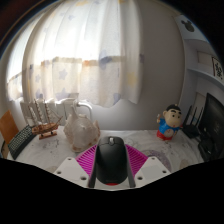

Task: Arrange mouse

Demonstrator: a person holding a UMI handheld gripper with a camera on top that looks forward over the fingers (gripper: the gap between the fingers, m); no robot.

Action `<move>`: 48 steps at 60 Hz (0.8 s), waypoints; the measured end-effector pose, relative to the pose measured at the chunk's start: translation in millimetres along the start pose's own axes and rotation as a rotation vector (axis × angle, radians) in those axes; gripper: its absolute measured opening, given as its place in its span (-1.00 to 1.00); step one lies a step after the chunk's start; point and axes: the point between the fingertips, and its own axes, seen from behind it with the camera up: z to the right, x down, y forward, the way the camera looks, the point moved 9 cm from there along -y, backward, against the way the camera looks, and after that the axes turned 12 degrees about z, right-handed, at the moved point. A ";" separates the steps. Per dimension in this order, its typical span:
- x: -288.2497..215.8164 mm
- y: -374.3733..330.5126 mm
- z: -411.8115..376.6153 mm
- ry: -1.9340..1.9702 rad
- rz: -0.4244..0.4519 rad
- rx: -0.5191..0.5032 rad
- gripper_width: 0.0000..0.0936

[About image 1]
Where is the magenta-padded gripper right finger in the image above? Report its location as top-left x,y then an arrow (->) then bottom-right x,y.
124,143 -> 172,188

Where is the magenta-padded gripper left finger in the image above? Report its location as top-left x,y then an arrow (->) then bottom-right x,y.
53,144 -> 100,188

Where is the black computer mouse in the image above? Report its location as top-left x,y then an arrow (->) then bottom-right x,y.
94,135 -> 129,186

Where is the large white conch shell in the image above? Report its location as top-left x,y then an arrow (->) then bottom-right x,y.
63,101 -> 102,154

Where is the white printed tablecloth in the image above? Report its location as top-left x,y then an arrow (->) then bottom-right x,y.
6,128 -> 204,191

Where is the cartoon boy figurine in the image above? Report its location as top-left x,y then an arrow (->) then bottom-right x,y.
156,103 -> 184,142

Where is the wooden model sailing ship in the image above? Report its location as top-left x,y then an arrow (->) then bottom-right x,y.
28,98 -> 64,140

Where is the white radiator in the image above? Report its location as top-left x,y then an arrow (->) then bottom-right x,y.
19,98 -> 94,128

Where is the black router with antennas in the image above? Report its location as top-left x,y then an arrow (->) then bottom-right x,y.
182,105 -> 205,139

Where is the black keyboard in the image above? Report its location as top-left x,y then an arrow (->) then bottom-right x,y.
7,123 -> 37,160

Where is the black monitor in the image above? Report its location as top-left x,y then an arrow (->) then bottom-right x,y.
197,92 -> 224,163

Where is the wooden chair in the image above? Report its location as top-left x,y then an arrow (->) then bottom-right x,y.
0,109 -> 20,159

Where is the white star-print curtain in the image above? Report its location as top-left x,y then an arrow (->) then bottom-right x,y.
6,0 -> 145,108

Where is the white wall shelf unit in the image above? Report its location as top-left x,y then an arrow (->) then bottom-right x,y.
174,13 -> 224,101

